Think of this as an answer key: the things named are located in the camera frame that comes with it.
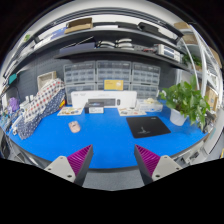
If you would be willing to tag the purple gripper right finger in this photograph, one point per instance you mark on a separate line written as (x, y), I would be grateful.
(153, 167)

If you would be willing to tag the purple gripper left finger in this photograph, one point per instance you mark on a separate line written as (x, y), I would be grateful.
(74, 167)

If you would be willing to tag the black mouse pad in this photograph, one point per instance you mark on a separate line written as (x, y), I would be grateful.
(149, 126)

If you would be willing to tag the blue desk mat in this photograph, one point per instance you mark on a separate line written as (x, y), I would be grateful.
(109, 134)

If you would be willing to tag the left sticker sheet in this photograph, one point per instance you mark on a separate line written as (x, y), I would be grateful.
(69, 111)

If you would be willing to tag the sticker sheet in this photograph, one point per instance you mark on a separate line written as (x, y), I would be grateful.
(69, 111)
(130, 112)

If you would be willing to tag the small black white box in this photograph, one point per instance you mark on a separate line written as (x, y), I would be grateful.
(94, 108)

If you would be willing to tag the right sticker sheet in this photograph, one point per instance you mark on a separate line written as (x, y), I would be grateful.
(130, 112)

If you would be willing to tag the clear plastic container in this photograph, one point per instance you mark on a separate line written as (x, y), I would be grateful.
(149, 105)

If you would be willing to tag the green potted plant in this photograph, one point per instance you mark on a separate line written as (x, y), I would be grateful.
(186, 102)

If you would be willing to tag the patterned fabric cover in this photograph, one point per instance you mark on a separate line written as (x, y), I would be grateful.
(46, 102)

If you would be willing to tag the white keyboard box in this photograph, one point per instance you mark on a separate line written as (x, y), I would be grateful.
(111, 99)

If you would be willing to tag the right drawer organizer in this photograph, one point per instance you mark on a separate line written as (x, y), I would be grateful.
(145, 80)

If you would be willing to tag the drawer organizer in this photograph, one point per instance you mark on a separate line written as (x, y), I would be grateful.
(145, 80)
(116, 70)
(79, 76)

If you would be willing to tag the purple plush toy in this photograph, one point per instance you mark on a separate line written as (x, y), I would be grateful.
(13, 104)

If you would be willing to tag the yellow card box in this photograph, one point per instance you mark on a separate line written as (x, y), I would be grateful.
(113, 85)

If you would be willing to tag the left drawer organizer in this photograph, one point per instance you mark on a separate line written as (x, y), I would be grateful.
(79, 76)

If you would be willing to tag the white framed board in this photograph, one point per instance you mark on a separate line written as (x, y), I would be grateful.
(44, 78)

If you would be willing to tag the middle drawer organizer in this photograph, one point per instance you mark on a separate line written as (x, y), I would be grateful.
(116, 70)

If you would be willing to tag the white device on shelf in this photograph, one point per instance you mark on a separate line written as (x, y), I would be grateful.
(168, 52)

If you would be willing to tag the cardboard box on shelf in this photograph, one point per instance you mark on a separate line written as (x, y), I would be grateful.
(79, 24)

